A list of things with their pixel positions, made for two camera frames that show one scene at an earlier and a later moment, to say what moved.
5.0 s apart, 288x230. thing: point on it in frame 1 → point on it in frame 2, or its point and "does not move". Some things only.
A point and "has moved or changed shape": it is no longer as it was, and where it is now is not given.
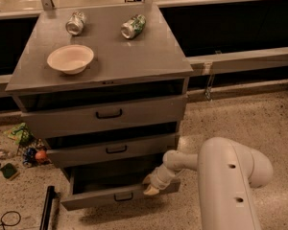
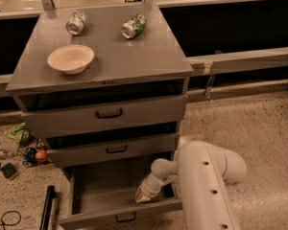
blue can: (30, 157) does not move
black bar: (51, 194) does not move
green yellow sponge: (10, 172) does not move
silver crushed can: (75, 24) does not move
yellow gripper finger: (151, 191) → (143, 198)
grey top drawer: (52, 123) does not move
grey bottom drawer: (97, 187) has moved or changed shape
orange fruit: (40, 154) does not move
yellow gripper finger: (148, 179) → (138, 192)
